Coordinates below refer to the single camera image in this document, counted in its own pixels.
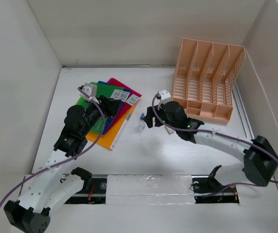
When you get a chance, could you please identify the blue clip file folder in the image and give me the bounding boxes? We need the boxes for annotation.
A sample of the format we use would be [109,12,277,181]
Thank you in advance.
[97,81,131,135]

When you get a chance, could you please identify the magenta clip file folder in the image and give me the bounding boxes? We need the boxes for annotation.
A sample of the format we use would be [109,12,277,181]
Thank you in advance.
[106,78,142,132]

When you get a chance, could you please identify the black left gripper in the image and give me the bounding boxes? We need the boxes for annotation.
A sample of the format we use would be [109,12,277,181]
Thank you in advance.
[81,95,120,136]

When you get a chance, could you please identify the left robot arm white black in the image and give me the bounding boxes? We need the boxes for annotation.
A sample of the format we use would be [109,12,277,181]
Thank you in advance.
[4,95,121,233]

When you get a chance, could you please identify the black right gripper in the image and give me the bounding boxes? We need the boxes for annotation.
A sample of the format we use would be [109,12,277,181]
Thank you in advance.
[143,103,179,131]

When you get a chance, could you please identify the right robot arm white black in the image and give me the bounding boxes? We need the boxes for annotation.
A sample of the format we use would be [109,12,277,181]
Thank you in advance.
[144,101,278,196]

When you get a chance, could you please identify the peach plastic file organizer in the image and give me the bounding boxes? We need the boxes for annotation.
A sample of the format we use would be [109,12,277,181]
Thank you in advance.
[172,38,245,124]

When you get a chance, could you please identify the small blue-capped glue bottle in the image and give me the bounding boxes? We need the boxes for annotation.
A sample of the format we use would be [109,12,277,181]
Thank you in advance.
[139,113,146,129]

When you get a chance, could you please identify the orange book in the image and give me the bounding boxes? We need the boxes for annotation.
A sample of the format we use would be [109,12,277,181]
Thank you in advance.
[97,103,137,150]

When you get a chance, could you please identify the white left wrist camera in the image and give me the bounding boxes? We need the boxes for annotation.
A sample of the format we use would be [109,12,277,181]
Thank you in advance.
[78,83,97,99]

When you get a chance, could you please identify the green clip file folder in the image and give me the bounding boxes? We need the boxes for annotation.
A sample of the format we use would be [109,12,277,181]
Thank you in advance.
[77,81,124,135]

